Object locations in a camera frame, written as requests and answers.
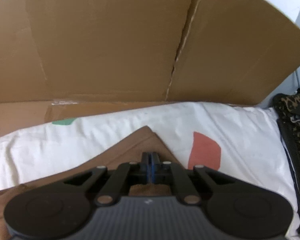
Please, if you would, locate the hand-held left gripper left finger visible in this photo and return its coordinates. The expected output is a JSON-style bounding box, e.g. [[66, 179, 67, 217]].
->
[[64, 152, 150, 207]]

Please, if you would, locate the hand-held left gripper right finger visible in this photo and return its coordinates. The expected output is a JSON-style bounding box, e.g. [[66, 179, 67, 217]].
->
[[150, 152, 237, 207]]

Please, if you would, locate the brown printed t-shirt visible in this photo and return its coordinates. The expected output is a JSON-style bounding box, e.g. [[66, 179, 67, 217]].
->
[[0, 125, 188, 240]]

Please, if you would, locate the cream bear printed blanket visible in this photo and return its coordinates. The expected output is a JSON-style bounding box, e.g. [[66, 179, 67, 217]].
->
[[0, 101, 300, 240]]

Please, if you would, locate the flattened cardboard box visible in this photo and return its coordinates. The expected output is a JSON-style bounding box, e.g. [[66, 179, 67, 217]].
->
[[0, 0, 300, 142]]

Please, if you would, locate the black folded cloth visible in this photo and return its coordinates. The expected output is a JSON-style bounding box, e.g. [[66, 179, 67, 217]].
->
[[272, 76, 300, 240]]

